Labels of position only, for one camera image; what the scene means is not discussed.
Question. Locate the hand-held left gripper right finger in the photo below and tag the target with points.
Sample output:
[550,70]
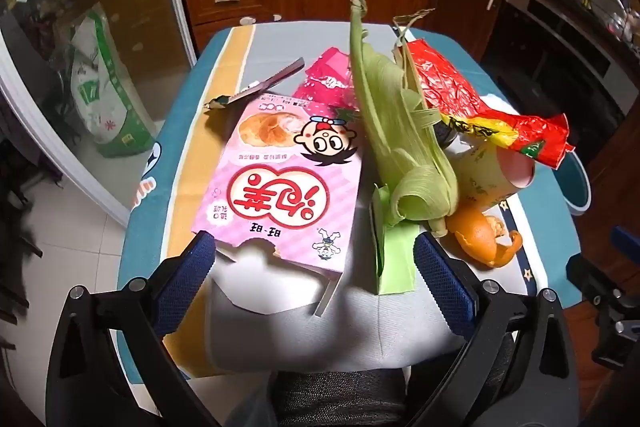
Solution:
[445,287]

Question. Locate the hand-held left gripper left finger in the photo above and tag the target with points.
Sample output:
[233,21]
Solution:
[185,277]

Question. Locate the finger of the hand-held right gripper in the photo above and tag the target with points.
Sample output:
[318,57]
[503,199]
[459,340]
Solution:
[620,307]
[627,239]

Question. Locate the orange peel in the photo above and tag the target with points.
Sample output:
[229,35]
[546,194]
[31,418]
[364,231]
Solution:
[475,232]

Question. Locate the pale yellow paper cup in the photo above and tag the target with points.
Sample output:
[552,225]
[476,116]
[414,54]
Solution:
[480,177]

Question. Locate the pink cartoon snack box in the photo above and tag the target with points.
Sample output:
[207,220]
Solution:
[280,187]

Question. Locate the green corn husk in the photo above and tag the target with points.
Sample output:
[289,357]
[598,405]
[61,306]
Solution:
[390,117]

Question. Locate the red snack wrapper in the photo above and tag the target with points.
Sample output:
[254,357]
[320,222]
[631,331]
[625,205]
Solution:
[450,82]

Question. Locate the silver foil snack wrapper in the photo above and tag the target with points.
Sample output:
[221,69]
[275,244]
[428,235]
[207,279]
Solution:
[270,82]

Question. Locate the pink plastic wrapper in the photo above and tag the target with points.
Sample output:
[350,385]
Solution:
[325,77]

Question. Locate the pale corn husk leaf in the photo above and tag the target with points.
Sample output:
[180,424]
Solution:
[407,37]

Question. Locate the dark mesh fabric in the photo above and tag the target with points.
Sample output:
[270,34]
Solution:
[340,397]

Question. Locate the green white sack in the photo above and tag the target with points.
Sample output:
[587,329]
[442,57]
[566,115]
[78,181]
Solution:
[110,97]

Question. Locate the black built-in oven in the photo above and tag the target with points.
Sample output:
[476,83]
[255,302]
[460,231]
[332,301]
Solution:
[550,57]

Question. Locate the glass sliding door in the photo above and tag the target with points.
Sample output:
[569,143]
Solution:
[60,32]

